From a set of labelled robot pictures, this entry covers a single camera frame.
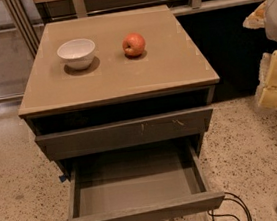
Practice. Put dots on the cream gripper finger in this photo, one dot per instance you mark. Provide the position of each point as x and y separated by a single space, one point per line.
267 98
256 19

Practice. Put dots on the grey drawer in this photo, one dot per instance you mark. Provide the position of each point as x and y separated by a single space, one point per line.
152 182
127 133

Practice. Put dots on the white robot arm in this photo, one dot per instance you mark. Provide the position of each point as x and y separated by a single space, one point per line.
265 16

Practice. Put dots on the grey wooden drawer cabinet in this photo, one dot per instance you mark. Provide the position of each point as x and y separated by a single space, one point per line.
171 75

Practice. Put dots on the grey top drawer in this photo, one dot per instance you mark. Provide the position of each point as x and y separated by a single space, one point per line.
127 133

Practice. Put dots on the red apple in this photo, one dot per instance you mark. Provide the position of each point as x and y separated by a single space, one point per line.
133 44

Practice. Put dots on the white ceramic bowl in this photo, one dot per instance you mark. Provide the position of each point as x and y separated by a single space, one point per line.
77 54

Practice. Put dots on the blue tape piece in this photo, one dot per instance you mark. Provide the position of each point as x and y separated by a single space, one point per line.
63 178

